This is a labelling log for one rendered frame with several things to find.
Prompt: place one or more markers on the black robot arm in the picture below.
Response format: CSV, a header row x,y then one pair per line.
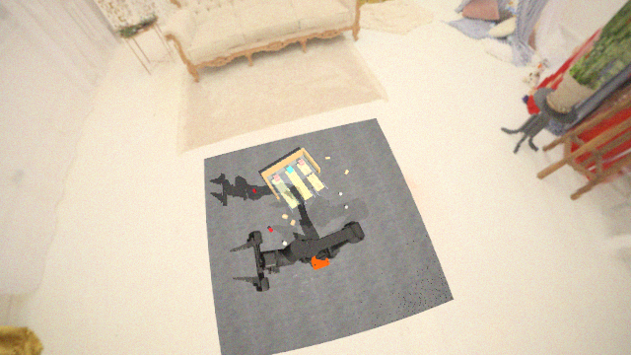
x,y
323,248

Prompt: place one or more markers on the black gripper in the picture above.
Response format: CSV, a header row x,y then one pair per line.
x,y
260,282

